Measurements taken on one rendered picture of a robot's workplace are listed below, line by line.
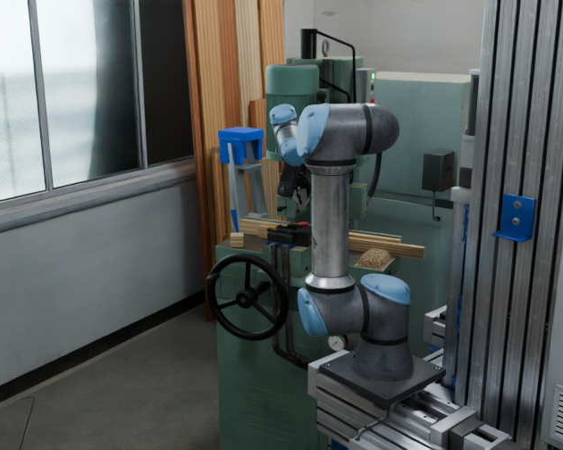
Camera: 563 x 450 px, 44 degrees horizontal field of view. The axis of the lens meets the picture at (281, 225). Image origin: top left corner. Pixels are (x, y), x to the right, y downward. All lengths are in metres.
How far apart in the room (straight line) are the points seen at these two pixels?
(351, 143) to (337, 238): 0.22
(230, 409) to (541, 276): 1.41
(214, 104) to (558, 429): 2.71
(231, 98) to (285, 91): 1.77
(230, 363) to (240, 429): 0.26
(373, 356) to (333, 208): 0.38
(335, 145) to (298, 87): 0.77
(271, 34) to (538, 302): 3.01
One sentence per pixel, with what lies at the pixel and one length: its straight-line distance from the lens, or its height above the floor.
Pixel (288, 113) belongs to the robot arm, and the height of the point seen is 1.39.
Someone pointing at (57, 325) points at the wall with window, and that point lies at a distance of 3.48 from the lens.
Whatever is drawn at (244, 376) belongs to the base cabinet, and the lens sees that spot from 2.53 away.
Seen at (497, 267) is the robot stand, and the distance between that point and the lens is 1.63.
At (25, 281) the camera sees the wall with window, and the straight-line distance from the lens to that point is 3.31.
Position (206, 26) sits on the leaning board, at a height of 1.63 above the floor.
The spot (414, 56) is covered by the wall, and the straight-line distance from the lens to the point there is 4.61.
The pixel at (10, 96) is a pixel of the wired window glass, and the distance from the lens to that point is 3.24.
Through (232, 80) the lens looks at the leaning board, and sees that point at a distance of 4.01.
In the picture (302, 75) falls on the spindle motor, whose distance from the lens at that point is 2.25.
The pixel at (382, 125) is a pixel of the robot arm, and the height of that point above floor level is 1.42.
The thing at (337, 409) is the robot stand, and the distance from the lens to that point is 1.83.
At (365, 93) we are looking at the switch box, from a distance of 2.53.
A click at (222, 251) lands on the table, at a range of 2.39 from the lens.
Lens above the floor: 1.63
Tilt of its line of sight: 16 degrees down
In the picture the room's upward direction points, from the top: straight up
